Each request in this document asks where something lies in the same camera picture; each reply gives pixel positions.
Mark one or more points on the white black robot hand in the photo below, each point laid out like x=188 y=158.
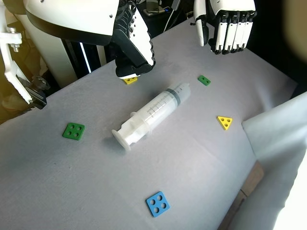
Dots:
x=230 y=31
x=72 y=16

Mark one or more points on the large clear plastic syringe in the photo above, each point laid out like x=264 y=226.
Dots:
x=153 y=112

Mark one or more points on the black stand with light strip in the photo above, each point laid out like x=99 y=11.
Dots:
x=93 y=55

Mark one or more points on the white robot torso column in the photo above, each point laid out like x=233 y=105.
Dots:
x=55 y=57

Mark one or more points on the small green two-hole block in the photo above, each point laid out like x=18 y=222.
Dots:
x=204 y=80

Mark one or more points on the black clamp with knob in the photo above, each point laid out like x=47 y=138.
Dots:
x=36 y=93

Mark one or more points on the yellow square four-hole block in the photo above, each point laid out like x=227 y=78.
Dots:
x=130 y=81

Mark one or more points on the yellow triangle three-hole block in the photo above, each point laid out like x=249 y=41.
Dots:
x=225 y=125

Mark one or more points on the green square four-hole block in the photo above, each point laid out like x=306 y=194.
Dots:
x=73 y=131

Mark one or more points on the white fabric sheet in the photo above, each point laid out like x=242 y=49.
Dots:
x=275 y=155

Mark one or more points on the brown cardboard piece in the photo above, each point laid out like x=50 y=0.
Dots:
x=254 y=177

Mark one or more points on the grey tablecloth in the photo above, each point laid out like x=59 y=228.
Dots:
x=96 y=172

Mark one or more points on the blue square four-hole block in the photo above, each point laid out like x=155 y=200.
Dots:
x=158 y=204

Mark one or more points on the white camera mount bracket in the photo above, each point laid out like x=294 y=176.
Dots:
x=9 y=62

